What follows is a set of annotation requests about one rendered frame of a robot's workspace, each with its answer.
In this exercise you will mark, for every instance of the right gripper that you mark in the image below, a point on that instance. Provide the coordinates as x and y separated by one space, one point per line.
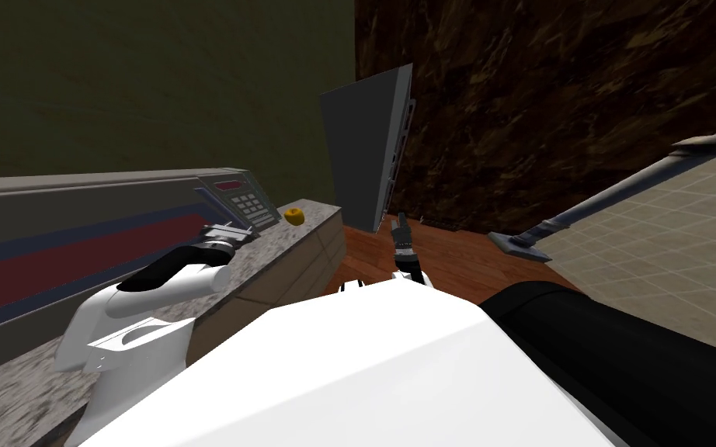
403 238

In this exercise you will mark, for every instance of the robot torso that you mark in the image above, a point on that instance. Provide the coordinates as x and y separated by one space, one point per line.
358 372

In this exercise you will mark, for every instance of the yellow apple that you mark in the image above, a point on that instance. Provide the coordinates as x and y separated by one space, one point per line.
294 216

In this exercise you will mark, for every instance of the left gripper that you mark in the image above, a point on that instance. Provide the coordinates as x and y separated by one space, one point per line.
226 235

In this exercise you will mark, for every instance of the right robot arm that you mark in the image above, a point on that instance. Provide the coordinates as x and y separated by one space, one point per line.
619 366

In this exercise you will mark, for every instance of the grey pole with flat foot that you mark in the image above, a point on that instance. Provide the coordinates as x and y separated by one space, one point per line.
606 198

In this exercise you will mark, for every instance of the beige counter cabinet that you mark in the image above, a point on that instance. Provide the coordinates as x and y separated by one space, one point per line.
296 267

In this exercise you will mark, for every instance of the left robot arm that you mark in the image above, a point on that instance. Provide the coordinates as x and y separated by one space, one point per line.
165 288

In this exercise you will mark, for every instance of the grey tall appliance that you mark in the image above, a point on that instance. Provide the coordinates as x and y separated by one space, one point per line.
358 155

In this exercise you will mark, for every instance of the grey microwave with red door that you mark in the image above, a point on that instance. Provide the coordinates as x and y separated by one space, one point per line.
72 248

